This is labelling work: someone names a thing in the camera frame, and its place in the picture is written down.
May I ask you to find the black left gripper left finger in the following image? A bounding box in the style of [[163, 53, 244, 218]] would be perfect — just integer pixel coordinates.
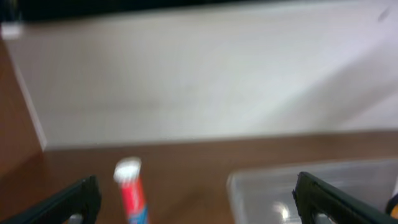
[[2, 175, 101, 224]]

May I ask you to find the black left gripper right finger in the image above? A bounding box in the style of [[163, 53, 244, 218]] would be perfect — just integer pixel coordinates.
[[292, 172, 397, 224]]

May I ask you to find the dark bottle white cap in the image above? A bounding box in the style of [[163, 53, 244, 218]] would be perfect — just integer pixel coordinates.
[[385, 194, 398, 219]]

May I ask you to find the clear plastic container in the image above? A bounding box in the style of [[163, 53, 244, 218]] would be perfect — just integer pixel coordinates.
[[227, 159, 397, 224]]

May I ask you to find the orange Redoxon tablet tube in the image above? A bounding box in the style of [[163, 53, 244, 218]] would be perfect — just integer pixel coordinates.
[[113, 157, 150, 224]]

